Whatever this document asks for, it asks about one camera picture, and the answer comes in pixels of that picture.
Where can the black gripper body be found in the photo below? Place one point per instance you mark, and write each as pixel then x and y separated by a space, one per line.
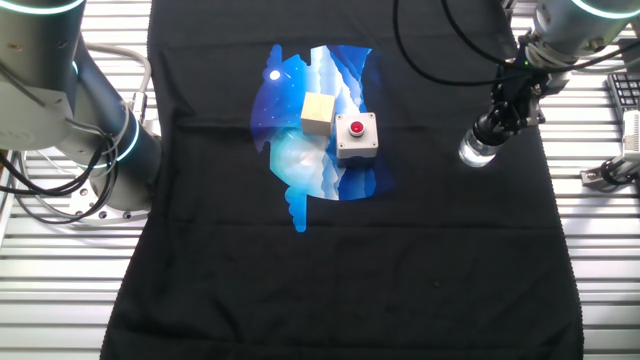
pixel 522 92

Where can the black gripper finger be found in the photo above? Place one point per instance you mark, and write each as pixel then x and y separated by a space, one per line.
pixel 525 125
pixel 497 97

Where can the clear glass jar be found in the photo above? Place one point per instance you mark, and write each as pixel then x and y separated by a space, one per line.
pixel 475 152

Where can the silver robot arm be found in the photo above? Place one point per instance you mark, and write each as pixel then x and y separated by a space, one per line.
pixel 35 75

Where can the black keyboard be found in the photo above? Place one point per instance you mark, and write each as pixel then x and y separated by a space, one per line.
pixel 625 92

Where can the grey box with red button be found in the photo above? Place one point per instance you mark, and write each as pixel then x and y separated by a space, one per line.
pixel 355 140

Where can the wooden cube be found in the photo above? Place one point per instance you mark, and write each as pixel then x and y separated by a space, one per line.
pixel 317 112

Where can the black cloth with blue print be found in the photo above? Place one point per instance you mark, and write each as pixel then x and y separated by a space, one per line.
pixel 350 275

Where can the aluminium camera bracket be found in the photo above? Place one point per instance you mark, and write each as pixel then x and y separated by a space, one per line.
pixel 592 177

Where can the small silver exterior camera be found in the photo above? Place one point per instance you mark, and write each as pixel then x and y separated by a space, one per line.
pixel 632 132

